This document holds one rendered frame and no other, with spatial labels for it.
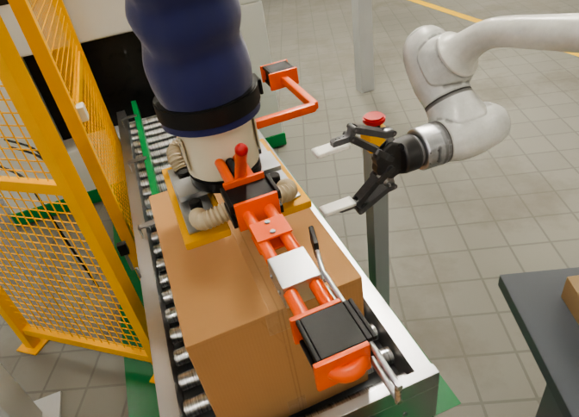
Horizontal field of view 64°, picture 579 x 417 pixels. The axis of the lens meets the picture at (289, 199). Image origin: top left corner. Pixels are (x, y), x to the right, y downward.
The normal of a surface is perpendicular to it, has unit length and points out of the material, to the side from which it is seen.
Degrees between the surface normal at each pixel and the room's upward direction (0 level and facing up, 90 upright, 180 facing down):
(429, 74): 75
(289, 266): 0
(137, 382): 0
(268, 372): 90
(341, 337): 0
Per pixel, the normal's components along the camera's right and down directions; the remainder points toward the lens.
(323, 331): -0.14, -0.79
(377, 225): 0.35, 0.52
